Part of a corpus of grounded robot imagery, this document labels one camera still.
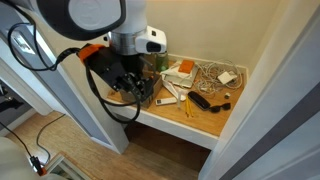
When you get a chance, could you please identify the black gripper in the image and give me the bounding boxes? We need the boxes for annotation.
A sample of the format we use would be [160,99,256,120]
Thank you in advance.
[78,44,154,100]

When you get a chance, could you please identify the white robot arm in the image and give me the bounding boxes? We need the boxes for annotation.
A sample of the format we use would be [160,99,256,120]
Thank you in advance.
[1,0,167,102]

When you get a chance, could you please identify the brown cardboard box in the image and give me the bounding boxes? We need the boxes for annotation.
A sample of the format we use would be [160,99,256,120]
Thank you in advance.
[120,70,162,109]

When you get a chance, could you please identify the white remote control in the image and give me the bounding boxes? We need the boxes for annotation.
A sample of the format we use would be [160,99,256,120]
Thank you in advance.
[155,97,177,106]

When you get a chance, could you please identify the green glass jar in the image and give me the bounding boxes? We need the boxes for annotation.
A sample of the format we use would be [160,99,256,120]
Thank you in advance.
[156,53,169,72]

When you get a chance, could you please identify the white papers stack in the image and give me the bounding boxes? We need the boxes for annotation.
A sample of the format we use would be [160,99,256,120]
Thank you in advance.
[160,61,198,101]

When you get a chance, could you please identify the white upright tube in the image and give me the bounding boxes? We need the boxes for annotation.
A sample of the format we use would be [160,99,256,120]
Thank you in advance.
[177,91,181,109]

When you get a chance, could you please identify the orange notepad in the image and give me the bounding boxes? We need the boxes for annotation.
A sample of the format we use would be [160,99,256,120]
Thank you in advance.
[178,60,194,74]

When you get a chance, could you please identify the yellow pencil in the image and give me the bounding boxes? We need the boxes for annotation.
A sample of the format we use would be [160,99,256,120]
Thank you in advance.
[185,97,189,117]
[187,98,193,117]

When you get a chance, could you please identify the black glasses case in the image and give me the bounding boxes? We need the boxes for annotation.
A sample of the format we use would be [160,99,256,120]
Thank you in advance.
[188,91,210,110]

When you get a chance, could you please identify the white power adapter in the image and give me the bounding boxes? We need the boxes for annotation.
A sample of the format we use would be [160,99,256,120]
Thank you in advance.
[218,71,237,84]

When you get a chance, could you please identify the black sunglasses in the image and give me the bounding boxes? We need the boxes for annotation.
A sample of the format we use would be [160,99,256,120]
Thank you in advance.
[209,103,231,113]

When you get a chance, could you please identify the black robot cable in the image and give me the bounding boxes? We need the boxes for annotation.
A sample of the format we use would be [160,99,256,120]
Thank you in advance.
[7,22,142,125]

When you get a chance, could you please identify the black floor cable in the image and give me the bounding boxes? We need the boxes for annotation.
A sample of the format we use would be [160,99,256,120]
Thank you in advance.
[0,113,66,176]

